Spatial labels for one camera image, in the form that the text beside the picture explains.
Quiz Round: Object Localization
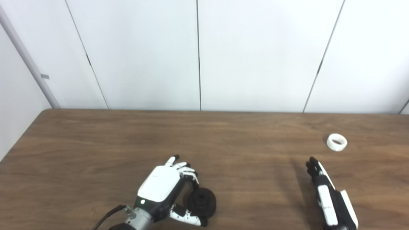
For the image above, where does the white ring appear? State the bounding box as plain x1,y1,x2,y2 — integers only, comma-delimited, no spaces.
327,134,348,152

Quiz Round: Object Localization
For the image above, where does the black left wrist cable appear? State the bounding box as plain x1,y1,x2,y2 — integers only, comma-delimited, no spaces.
93,204,128,230

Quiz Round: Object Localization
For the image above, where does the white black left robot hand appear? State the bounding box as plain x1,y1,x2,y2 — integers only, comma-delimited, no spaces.
133,155,208,227

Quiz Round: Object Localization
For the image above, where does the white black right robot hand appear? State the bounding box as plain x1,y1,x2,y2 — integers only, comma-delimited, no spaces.
305,157,359,230

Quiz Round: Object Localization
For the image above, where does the round black part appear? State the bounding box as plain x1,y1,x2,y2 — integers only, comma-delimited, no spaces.
187,188,217,219

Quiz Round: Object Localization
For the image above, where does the grey wall corner post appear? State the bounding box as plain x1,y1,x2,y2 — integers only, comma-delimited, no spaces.
0,6,61,109

